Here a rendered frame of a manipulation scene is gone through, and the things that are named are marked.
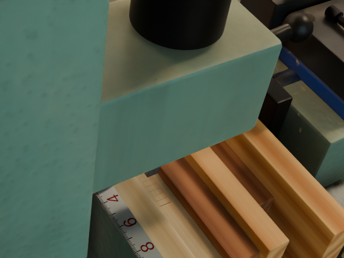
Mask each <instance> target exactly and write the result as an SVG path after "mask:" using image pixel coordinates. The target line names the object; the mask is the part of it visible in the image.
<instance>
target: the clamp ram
mask: <svg viewBox="0 0 344 258"><path fill-rule="evenodd" d="M300 80H301V79H300V78H299V76H298V75H297V74H296V73H295V72H294V71H293V70H291V69H287V70H284V71H281V72H278V73H275V74H273V75H272V78H271V81H270V84H269V87H268V90H267V93H266V96H265V99H264V102H263V105H262V108H261V111H260V114H259V117H258V119H259V120H260V121H261V122H262V123H263V124H264V125H265V127H266V128H267V129H268V130H269V131H270V132H272V133H273V134H274V136H275V137H276V138H278V136H279V134H280V131H281V129H282V126H283V123H284V121H285V118H286V116H287V112H288V110H289V107H290V105H291V102H292V99H293V98H292V96H291V95H290V94H289V93H288V92H287V91H286V90H285V89H284V88H283V87H285V86H287V85H290V84H292V83H295V82H298V81H300Z"/></svg>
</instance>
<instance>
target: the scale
mask: <svg viewBox="0 0 344 258"><path fill-rule="evenodd" d="M94 194H95V196H96V197H97V198H98V200H99V201H100V203H101V204H102V206H103V207H104V209H105V210H106V212H107V213H108V215H109V216H110V218H111V219H112V220H113V222H114V223H115V225H116V226H117V228H118V229H119V231H120V232H121V234H122V235H123V237H124V238H125V240H126V241H127V243H128V244H129V246H130V247H131V249H132V250H133V252H134V253H135V255H136V256H137V258H163V256H162V255H161V253H160V252H159V251H158V249H157V248H156V246H155V245H154V244H153V242H152V241H151V239H150V238H149V237H148V235H147V234H146V232H145V231H144V229H143V228H142V227H141V225H140V224H139V222H138V221H137V219H136V218H135V217H134V215H133V214H132V212H131V211H130V209H129V208H128V207H127V205H126V204H125V202H124V201H123V199H122V198H121V197H120V195H119V193H117V191H116V189H115V188H114V187H113V186H111V187H108V188H106V189H103V190H101V191H98V192H96V193H94Z"/></svg>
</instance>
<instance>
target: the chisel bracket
mask: <svg viewBox="0 0 344 258"><path fill-rule="evenodd" d="M130 3H131V0H118V1H114V2H110V3H109V14H108V21H107V33H106V44H105V56H104V68H103V80H102V91H101V103H100V114H99V126H98V138H97V149H96V161H95V173H94V185H93V194H94V193H96V192H98V191H101V190H103V189H106V188H108V187H111V186H113V185H116V184H118V183H121V182H123V181H126V180H128V179H131V178H133V177H136V176H138V175H141V174H143V173H145V172H148V171H150V170H153V169H155V168H158V167H160V166H163V165H165V164H168V163H171V162H173V161H176V160H178V159H180V158H183V157H185V156H188V155H190V154H193V153H195V152H198V151H200V150H203V149H205V148H208V147H210V146H212V145H215V144H217V143H220V142H222V141H225V140H227V139H230V138H232V137H235V136H237V135H240V134H242V133H245V132H247V131H250V130H252V129H253V128H254V127H255V125H256V122H257V119H258V117H259V114H260V111H261V108H262V105H263V102H264V99H265V96H266V93H267V90H268V87H269V84H270V81H271V78H272V75H273V72H274V69H275V66H276V63H277V60H278V57H279V55H280V52H281V49H282V43H281V41H280V39H279V38H277V37H276V36H275V35H274V34H273V33H272V32H271V31H270V30H269V29H268V28H267V27H266V26H264V25H263V24H262V23H261V22H260V21H259V20H258V19H257V18H256V17H255V16H254V15H253V14H251V13H250V12H249V11H248V10H247V9H246V8H245V7H244V6H243V5H242V4H241V3H240V2H239V1H237V0H231V4H230V8H229V12H228V16H227V20H226V24H225V28H224V32H223V34H222V36H221V37H220V39H219V40H217V41H216V42H215V43H213V44H212V45H210V46H207V47H205V48H201V49H196V50H175V49H170V48H166V47H162V46H159V45H157V44H154V43H152V42H150V41H149V40H147V39H145V38H144V37H142V36H141V35H140V34H139V33H138V32H137V31H136V30H135V29H134V27H133V26H132V24H131V22H130V18H129V12H130Z"/></svg>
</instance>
